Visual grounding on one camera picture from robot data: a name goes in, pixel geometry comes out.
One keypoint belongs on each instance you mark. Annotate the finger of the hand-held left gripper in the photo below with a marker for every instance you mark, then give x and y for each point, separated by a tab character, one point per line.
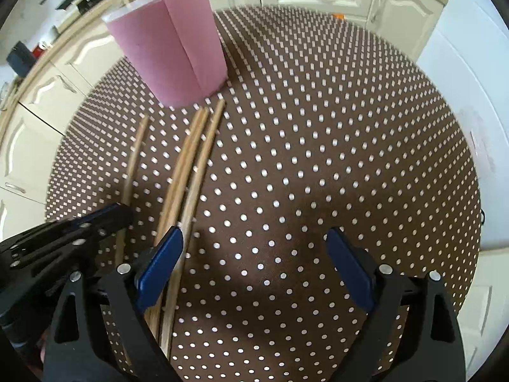
85	227

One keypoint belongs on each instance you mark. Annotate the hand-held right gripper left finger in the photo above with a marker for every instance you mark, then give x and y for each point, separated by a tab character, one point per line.
159	272

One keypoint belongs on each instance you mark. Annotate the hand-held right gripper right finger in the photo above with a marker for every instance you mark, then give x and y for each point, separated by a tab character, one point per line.
352	270

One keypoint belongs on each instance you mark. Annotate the pink paper cup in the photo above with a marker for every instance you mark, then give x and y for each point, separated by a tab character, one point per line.
171	43

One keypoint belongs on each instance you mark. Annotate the brown polka dot tablecloth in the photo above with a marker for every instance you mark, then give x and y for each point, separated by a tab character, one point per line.
318	147

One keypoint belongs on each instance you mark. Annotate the black kettle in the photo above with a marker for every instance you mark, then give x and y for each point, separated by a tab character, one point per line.
20	59

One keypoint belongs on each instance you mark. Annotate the red container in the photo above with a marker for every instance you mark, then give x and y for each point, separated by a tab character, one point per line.
37	47

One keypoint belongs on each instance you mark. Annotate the small orange tag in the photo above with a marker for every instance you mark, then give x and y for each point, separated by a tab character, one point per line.
338	16

